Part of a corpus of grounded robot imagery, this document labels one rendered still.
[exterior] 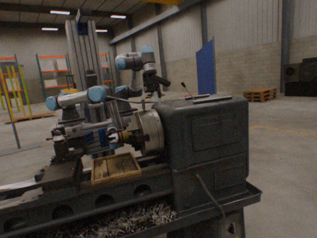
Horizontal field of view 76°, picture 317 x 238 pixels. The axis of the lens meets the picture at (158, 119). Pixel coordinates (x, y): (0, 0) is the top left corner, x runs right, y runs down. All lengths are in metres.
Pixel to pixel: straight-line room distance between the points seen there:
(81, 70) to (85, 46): 0.23
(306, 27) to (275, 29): 1.33
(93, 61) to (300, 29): 10.29
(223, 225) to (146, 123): 0.90
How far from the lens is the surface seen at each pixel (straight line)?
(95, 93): 1.56
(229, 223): 1.67
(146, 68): 1.21
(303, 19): 11.57
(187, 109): 1.24
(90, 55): 2.14
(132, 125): 1.39
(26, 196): 1.36
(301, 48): 11.40
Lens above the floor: 1.46
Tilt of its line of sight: 12 degrees down
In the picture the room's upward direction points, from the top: 6 degrees counter-clockwise
